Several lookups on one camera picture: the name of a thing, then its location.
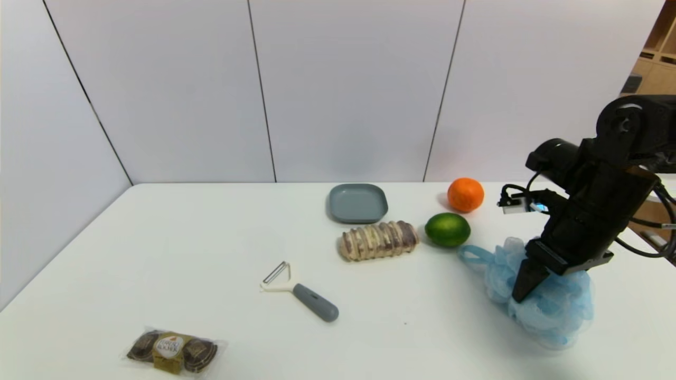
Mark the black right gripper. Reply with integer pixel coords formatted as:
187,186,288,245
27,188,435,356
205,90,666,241
511,165,660,303

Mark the blue mesh bath sponge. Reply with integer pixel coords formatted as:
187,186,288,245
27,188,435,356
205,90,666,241
457,237,595,349

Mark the grey-blue square dish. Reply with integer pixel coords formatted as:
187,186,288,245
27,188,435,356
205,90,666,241
327,183,389,224

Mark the green lime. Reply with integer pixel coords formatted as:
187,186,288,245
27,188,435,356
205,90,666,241
425,212,471,248

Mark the orange fruit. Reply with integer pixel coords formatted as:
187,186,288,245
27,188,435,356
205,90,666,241
447,177,485,213

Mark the sliced brown bread loaf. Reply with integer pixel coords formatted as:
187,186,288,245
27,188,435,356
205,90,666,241
339,220,420,262

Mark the white side table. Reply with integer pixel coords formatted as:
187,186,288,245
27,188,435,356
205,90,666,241
653,173,676,203

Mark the wooden shelf unit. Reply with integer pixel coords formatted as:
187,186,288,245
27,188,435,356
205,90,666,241
621,0,676,96

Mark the Ferrero Rocher chocolate pack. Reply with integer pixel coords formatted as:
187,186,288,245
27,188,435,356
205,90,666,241
123,327,227,376

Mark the black camera cable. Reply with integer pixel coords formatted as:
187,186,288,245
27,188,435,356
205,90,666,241
500,170,546,204

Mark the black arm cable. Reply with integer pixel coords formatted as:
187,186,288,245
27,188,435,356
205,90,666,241
613,182,676,259

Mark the white peeler grey handle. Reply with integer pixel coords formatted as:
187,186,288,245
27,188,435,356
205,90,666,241
259,261,340,322

